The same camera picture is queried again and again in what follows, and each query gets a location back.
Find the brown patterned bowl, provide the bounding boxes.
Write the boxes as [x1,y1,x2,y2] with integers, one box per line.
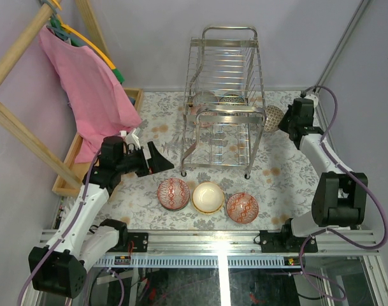
[264,105,284,133]

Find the blue patterned bowl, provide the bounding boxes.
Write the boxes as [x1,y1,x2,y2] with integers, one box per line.
[219,92,246,106]

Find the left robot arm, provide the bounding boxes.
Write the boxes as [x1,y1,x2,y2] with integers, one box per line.
[25,135,175,299]

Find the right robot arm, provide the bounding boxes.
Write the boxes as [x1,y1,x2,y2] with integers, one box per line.
[278,98,368,252]

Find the stainless steel dish rack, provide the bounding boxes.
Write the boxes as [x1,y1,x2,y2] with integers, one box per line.
[180,25,267,179]

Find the red diamond patterned bowl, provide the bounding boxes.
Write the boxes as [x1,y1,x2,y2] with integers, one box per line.
[157,178,190,211]

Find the pink cloth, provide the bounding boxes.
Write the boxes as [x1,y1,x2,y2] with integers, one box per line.
[39,27,141,163]

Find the wooden tray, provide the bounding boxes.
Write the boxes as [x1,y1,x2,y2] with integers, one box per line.
[52,87,145,197]

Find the cream bowl orange rim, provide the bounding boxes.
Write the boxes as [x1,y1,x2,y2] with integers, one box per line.
[191,182,225,214]

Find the orange red patterned bowl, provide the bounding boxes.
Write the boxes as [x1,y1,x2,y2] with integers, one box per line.
[226,193,259,224]

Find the yellow plastic hanger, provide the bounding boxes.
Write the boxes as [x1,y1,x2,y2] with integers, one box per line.
[40,1,116,71]

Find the green plastic hanger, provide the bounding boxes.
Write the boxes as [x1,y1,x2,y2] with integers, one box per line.
[47,17,125,84]

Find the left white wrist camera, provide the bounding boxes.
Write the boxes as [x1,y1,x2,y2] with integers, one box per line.
[119,127,141,149]

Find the aluminium rail frame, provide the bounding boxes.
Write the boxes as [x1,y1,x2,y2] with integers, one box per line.
[21,228,388,306]

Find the aluminium corner post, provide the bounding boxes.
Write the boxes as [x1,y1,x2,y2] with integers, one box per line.
[315,0,373,87]

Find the wooden clothes rack frame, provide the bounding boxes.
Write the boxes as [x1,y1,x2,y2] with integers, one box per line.
[0,0,110,192]

